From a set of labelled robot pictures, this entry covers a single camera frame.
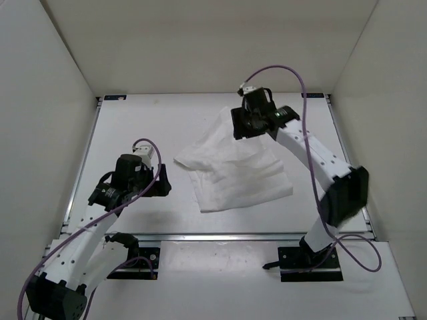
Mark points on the white pleated skirt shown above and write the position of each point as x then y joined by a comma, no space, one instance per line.
228,173

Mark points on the left blue corner label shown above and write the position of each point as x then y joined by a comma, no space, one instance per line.
115,97

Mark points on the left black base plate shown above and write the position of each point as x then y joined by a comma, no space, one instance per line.
142,264

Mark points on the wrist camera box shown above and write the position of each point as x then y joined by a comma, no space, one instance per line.
146,153
244,90

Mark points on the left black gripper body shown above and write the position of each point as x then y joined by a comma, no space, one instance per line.
142,180

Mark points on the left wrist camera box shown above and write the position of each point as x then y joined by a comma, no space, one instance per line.
146,153

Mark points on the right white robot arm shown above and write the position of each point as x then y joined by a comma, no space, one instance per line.
345,187

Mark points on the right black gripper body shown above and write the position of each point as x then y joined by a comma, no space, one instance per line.
255,116

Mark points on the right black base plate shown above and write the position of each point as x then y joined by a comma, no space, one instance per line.
296,266

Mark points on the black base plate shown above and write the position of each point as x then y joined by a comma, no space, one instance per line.
296,266
142,264

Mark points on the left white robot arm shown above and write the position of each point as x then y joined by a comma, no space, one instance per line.
64,282

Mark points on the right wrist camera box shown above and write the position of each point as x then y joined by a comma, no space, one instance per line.
244,90

